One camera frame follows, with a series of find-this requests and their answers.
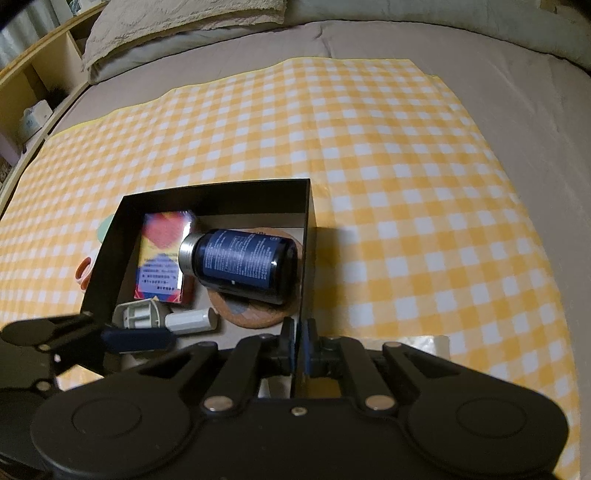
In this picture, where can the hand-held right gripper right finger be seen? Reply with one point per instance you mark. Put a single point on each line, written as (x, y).
(307, 353)

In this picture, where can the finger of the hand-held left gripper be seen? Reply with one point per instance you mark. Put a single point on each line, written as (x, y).
(138, 340)
(37, 381)

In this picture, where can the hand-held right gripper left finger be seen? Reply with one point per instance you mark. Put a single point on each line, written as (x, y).
(288, 351)

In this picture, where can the white plastic case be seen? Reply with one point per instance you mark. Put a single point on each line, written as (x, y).
(138, 316)

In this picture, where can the white plastic tube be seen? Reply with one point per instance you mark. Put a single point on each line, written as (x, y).
(191, 321)

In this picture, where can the colourful card box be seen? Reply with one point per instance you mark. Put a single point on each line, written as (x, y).
(159, 258)

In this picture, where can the dark blue bottle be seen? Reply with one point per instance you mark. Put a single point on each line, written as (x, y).
(240, 263)

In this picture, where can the mint green cup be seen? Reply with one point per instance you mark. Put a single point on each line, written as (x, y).
(105, 228)

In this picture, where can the black cardboard box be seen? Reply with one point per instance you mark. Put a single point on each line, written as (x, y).
(217, 196)

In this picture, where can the round cork panda coaster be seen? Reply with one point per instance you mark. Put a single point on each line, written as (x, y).
(240, 317)

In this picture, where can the yellow checked cloth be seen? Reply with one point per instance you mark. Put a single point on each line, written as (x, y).
(392, 184)

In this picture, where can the white tissue box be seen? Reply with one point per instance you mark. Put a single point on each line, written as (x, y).
(32, 118)

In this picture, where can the black fluffy thing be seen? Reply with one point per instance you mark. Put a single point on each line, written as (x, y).
(57, 93)

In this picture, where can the wooden bedside shelf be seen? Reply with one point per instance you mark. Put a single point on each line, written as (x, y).
(71, 53)

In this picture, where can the beige textured pillow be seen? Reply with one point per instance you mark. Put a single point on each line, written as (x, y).
(184, 27)

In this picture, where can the grey folded duvet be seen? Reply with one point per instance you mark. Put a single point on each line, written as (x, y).
(415, 18)

